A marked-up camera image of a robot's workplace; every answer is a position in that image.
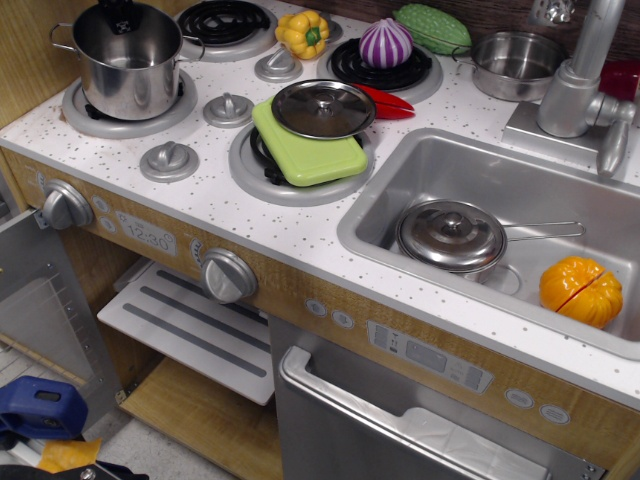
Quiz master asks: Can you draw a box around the stove burner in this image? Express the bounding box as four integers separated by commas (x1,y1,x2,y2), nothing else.
228,123,375,207
62,72,198,140
177,1,277,63
316,39,443,104

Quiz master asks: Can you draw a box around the front left stove burner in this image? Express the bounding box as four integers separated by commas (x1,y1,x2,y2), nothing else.
62,72,198,140

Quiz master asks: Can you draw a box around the front right stove burner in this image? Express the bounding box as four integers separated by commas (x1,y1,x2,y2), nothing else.
228,123,375,207

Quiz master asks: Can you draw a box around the back stovetop silver knob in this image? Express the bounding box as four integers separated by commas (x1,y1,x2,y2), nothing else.
254,48,303,83

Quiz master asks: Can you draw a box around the front stovetop silver knob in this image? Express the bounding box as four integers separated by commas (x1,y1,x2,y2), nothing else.
139,141,199,183

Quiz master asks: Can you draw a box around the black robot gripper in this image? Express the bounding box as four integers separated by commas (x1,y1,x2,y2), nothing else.
98,0,136,35

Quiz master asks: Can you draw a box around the green toy bitter gourd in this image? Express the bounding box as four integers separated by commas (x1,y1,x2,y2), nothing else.
393,3,472,55

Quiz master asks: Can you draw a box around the steel pot lid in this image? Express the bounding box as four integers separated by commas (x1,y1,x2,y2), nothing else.
271,79,377,140

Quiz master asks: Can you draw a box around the open oven door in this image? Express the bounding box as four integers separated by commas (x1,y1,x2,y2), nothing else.
1,211,121,434

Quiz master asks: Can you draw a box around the oven control knob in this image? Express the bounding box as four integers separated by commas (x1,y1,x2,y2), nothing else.
42,179,94,230
200,248,258,304

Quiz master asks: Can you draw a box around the red cup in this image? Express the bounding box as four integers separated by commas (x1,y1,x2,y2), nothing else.
599,59,639,101

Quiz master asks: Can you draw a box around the green plastic cutting board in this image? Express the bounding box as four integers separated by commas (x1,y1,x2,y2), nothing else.
251,99,369,187

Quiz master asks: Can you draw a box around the silver toy faucet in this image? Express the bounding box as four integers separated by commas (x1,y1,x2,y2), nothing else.
502,1,637,178

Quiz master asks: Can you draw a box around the purple striped toy onion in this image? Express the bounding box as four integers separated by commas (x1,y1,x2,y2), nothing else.
359,18,414,70

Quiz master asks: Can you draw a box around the blue clamp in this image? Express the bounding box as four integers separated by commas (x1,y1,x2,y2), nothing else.
1,376,89,440

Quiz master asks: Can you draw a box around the red toy chili pepper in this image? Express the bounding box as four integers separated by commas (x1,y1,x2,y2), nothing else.
353,83,415,120

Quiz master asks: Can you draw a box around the middle stovetop silver knob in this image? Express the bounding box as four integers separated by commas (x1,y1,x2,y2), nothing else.
203,92,254,129

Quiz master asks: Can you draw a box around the grey toy sink basin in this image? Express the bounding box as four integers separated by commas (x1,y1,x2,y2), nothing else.
338,129,639,360

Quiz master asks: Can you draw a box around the right oven control knob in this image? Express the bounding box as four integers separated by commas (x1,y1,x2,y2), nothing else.
200,248,258,304

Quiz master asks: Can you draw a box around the tall steel stock pot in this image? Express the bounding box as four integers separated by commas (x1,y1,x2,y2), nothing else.
49,1,184,121

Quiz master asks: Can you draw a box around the yellow toy bell pepper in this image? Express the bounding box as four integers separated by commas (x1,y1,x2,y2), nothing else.
275,10,330,60

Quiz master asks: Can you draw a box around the lidded steel saucepan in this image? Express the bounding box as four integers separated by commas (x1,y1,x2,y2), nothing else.
395,200,586,283

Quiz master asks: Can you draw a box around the stovetop silver knob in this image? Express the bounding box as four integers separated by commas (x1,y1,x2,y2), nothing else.
320,12,343,43
139,141,199,183
203,92,254,129
254,48,303,83

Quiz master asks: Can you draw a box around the silver dishwasher door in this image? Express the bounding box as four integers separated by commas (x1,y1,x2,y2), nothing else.
269,318,607,479

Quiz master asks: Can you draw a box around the small steel pot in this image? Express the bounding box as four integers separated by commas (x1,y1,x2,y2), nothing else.
451,31,568,102

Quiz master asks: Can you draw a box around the orange toy pumpkin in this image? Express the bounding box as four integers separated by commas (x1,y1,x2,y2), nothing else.
539,256,624,329

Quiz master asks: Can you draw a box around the back left stove burner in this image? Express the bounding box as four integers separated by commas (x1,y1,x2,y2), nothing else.
177,1,277,63

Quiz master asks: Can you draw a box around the left oven control knob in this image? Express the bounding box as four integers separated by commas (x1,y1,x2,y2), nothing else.
42,179,94,230

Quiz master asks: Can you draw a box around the back right stove burner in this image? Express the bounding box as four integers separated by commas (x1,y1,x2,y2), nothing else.
316,39,443,104

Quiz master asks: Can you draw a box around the white oven rack shelf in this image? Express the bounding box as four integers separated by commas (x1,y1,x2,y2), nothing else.
98,262,274,405

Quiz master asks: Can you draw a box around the yellow cloth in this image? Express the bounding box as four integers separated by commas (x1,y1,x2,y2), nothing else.
37,438,102,474

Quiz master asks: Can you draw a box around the rear stovetop silver knob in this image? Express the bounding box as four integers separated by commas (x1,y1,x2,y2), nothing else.
320,12,343,43

